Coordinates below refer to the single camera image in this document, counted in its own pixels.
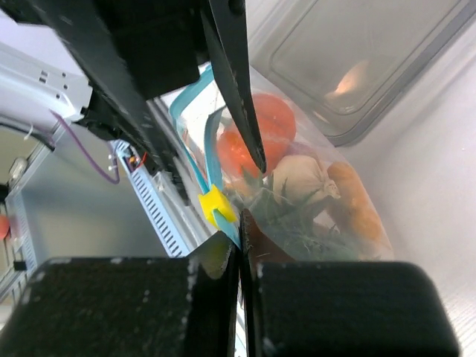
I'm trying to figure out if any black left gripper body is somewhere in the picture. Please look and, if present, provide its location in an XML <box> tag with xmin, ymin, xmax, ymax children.
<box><xmin>89</xmin><ymin>1</ymin><xmax>209</xmax><ymax>100</ymax></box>

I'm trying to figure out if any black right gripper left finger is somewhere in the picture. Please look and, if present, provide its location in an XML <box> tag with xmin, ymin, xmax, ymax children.
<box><xmin>1</xmin><ymin>232</ymin><xmax>238</xmax><ymax>356</ymax></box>

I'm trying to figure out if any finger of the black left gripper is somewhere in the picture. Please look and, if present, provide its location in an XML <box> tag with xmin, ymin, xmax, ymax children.
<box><xmin>200</xmin><ymin>0</ymin><xmax>267</xmax><ymax>172</ymax></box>
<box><xmin>22</xmin><ymin>0</ymin><xmax>193</xmax><ymax>208</ymax></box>

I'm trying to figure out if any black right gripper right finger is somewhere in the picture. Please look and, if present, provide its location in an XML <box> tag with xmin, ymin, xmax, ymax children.
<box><xmin>239</xmin><ymin>210</ymin><xmax>460</xmax><ymax>356</ymax></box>

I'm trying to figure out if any toy pineapple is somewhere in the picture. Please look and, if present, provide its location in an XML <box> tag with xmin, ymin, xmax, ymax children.
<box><xmin>228</xmin><ymin>172</ymin><xmax>361</xmax><ymax>261</ymax></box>

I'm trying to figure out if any clear zip top bag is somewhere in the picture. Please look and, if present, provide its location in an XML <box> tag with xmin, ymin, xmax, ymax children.
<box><xmin>169</xmin><ymin>67</ymin><xmax>393</xmax><ymax>261</ymax></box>

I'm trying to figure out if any orange toy pumpkin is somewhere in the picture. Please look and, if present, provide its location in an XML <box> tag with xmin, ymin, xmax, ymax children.
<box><xmin>216</xmin><ymin>93</ymin><xmax>296</xmax><ymax>178</ymax></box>

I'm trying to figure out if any white toy garlic bulb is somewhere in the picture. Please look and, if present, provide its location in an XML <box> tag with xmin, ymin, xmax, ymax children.
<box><xmin>272</xmin><ymin>155</ymin><xmax>341</xmax><ymax>205</ymax></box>

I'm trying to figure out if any purple toy onion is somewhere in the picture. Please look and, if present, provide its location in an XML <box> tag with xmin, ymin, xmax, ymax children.
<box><xmin>286</xmin><ymin>141</ymin><xmax>317</xmax><ymax>158</ymax></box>

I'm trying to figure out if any yellow toy ginger root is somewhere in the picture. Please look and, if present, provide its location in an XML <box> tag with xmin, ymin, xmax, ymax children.
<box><xmin>327</xmin><ymin>161</ymin><xmax>384</xmax><ymax>243</ymax></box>

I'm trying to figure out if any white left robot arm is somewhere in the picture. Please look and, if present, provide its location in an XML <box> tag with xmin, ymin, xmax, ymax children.
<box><xmin>1</xmin><ymin>1</ymin><xmax>267</xmax><ymax>201</ymax></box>

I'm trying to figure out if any clear grey plastic bin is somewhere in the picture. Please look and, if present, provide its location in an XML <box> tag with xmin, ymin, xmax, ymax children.
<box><xmin>246</xmin><ymin>0</ymin><xmax>475</xmax><ymax>146</ymax></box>

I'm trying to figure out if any white slotted cable duct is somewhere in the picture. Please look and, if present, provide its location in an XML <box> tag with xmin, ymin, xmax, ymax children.
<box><xmin>114</xmin><ymin>140</ymin><xmax>190</xmax><ymax>258</ymax></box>

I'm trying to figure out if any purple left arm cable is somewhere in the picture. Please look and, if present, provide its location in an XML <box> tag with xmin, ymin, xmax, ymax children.
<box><xmin>50</xmin><ymin>109</ymin><xmax>122</xmax><ymax>186</ymax></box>

